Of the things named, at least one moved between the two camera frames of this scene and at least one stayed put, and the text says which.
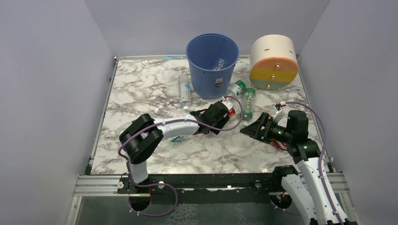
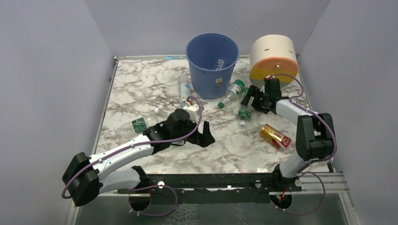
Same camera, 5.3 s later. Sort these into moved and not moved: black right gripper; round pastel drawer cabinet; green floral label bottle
Moved: black right gripper
Not moved: green floral label bottle; round pastel drawer cabinet
